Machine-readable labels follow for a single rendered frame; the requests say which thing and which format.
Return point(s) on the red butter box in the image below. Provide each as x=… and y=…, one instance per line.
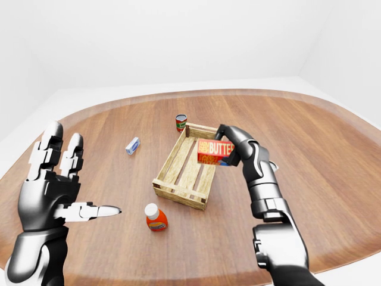
x=215, y=151

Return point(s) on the red green tin can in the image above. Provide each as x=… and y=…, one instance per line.
x=181, y=123

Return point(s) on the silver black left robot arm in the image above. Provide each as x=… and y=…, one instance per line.
x=32, y=259

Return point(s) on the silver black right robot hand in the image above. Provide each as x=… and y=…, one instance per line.
x=242, y=146

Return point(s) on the wooden slat tray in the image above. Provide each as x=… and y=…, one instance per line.
x=186, y=167

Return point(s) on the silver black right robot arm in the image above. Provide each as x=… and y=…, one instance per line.
x=274, y=223

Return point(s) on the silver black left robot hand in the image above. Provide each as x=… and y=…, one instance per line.
x=44, y=193

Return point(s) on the orange bottle with white cap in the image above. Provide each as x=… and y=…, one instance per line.
x=155, y=219

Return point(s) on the small white blue box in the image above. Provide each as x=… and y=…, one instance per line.
x=133, y=146

